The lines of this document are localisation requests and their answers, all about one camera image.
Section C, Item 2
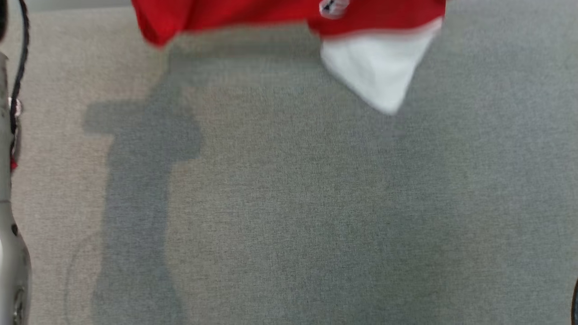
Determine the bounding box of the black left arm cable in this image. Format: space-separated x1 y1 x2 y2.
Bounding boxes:
10 0 30 136

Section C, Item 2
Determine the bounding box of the red white jersey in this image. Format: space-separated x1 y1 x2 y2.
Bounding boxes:
131 0 447 116

